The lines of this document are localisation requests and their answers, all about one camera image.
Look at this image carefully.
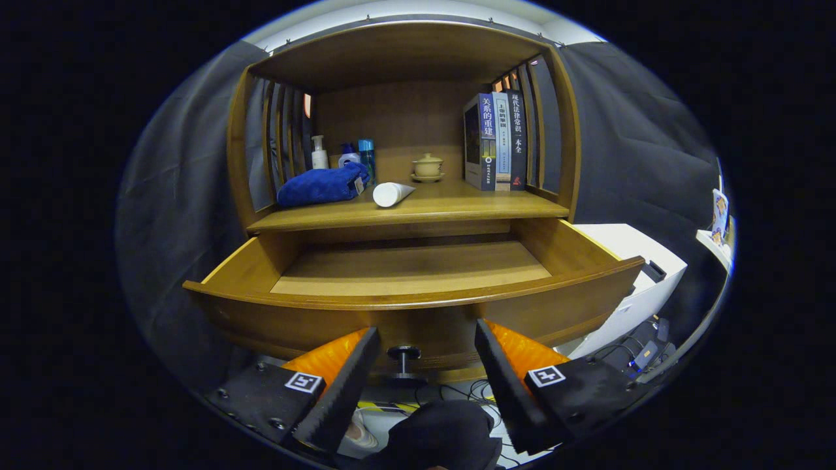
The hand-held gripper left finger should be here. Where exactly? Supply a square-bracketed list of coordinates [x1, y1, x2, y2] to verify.
[202, 326, 381, 461]

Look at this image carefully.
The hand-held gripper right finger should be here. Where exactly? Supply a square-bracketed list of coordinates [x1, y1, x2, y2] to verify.
[474, 319, 660, 456]

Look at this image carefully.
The wooden drawer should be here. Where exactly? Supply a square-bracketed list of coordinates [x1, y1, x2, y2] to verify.
[183, 217, 646, 386]

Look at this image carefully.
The white green facial cleanser tube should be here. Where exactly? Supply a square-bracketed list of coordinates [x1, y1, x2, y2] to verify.
[372, 181, 416, 208]

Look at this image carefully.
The white cabinet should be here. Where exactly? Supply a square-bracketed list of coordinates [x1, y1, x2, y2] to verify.
[565, 223, 688, 360]

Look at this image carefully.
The wooden countertop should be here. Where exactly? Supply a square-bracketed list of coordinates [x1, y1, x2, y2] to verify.
[247, 180, 570, 234]

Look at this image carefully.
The wooden cabinet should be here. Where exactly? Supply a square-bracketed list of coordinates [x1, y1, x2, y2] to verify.
[225, 21, 582, 386]

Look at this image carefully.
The person's dark clothing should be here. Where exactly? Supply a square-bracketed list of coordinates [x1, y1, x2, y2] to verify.
[362, 399, 504, 470]

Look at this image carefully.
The black computer equipment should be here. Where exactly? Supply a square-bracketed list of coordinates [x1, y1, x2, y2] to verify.
[604, 317, 677, 381]

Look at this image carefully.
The blue folded towel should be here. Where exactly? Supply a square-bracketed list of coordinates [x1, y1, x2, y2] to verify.
[277, 161, 370, 209]

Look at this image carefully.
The teal blue bottle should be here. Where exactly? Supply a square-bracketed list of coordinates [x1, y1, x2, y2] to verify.
[357, 138, 377, 187]

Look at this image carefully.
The white shelf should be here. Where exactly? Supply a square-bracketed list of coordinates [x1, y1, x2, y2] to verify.
[696, 228, 732, 272]

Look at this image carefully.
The grey spine book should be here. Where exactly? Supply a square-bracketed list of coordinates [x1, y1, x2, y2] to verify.
[491, 91, 511, 192]

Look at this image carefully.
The black backdrop cloth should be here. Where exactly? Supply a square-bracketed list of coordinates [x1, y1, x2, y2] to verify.
[116, 14, 726, 392]

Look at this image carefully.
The patterned paper cup with straw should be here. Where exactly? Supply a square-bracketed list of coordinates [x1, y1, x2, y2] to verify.
[711, 188, 730, 245]

